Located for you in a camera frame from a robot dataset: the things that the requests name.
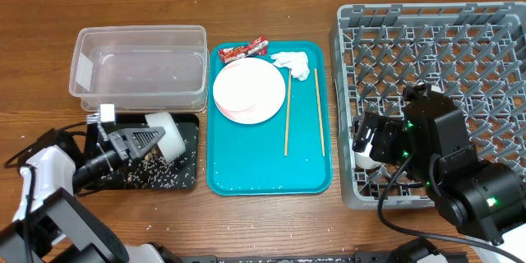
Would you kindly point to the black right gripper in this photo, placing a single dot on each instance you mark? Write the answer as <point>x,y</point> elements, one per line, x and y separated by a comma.
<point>376,136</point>

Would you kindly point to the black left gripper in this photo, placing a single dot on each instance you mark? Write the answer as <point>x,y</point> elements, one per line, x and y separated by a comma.
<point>127,145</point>

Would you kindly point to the white cup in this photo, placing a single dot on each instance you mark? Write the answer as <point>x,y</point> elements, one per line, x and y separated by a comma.
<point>362,160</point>

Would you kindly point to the grey bowl with food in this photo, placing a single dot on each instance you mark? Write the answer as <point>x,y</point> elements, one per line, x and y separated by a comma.
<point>171,145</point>

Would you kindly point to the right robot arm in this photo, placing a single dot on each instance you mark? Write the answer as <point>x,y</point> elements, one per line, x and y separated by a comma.
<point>484,200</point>

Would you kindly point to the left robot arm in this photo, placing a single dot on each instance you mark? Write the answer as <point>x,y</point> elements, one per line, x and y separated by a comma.
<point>54,169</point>

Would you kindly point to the grey dishwasher rack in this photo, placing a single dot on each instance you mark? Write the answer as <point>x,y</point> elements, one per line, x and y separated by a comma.
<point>472,52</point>

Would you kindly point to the black tray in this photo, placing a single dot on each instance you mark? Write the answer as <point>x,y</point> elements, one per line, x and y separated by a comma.
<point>154,172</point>

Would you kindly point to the clear plastic bin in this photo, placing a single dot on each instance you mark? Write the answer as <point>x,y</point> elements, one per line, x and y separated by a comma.
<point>141,68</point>

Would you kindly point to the teal plastic tray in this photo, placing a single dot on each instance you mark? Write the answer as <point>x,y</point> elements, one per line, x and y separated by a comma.
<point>248,160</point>

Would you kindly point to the wooden chopstick right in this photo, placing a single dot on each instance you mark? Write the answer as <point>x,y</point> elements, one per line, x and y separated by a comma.
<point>320,118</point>

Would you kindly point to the wooden chopstick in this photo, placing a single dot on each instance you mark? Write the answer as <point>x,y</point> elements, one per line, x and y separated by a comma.
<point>320,118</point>
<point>286,137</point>

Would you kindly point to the wooden chopstick left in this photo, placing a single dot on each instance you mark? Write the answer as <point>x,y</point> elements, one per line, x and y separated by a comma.
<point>286,137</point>

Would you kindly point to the crumpled white napkin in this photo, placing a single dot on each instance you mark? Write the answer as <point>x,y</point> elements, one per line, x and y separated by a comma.
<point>296,62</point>

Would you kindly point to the pink plate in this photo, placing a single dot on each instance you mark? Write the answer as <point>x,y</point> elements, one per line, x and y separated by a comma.
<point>271,99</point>

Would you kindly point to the red snack wrapper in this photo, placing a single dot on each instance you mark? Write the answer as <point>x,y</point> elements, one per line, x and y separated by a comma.
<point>258,47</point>

